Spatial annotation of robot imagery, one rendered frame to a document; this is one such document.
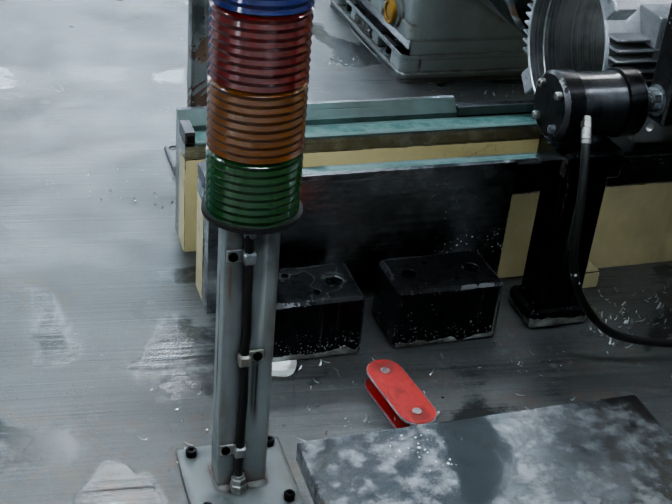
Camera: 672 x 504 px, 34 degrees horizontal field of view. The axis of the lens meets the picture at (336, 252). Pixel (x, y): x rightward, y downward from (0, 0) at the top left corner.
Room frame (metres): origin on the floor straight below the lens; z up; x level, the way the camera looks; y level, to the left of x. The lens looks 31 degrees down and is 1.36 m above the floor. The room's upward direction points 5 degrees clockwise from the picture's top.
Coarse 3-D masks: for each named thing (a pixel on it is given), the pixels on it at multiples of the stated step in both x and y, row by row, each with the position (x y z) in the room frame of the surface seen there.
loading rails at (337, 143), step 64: (192, 128) 0.93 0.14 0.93; (320, 128) 0.98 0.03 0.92; (384, 128) 1.00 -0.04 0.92; (448, 128) 1.01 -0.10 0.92; (512, 128) 1.03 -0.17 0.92; (192, 192) 0.92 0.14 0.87; (320, 192) 0.85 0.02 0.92; (384, 192) 0.87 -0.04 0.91; (448, 192) 0.89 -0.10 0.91; (512, 192) 0.92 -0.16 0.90; (640, 192) 0.97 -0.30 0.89; (320, 256) 0.85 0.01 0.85; (384, 256) 0.87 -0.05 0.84; (512, 256) 0.93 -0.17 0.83; (640, 256) 0.98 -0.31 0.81
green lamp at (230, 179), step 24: (216, 168) 0.58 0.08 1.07; (240, 168) 0.57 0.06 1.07; (264, 168) 0.57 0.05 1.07; (288, 168) 0.58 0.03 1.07; (216, 192) 0.58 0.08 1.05; (240, 192) 0.57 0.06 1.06; (264, 192) 0.57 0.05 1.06; (288, 192) 0.58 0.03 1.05; (216, 216) 0.58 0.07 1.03; (240, 216) 0.57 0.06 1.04; (264, 216) 0.57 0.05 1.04; (288, 216) 0.58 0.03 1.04
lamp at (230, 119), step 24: (216, 96) 0.58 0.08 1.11; (240, 96) 0.57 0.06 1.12; (264, 96) 0.57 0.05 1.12; (288, 96) 0.58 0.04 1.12; (216, 120) 0.58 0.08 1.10; (240, 120) 0.57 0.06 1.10; (264, 120) 0.57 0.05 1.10; (288, 120) 0.58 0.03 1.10; (216, 144) 0.58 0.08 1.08; (240, 144) 0.57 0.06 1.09; (264, 144) 0.57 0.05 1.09; (288, 144) 0.58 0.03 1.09
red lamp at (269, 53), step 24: (216, 24) 0.58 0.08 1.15; (240, 24) 0.57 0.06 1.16; (264, 24) 0.57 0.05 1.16; (288, 24) 0.58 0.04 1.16; (312, 24) 0.60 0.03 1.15; (216, 48) 0.58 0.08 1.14; (240, 48) 0.57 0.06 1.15; (264, 48) 0.57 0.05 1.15; (288, 48) 0.58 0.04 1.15; (216, 72) 0.58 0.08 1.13; (240, 72) 0.57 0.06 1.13; (264, 72) 0.57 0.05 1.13; (288, 72) 0.58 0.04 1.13
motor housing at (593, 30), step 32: (544, 0) 1.09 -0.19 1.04; (576, 0) 1.10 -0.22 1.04; (640, 0) 0.98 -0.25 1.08; (544, 32) 1.09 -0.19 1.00; (576, 32) 1.10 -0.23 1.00; (608, 32) 0.95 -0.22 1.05; (640, 32) 0.96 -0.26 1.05; (544, 64) 1.08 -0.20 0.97; (576, 64) 1.09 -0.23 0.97; (608, 64) 0.94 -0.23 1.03; (640, 64) 0.95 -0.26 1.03
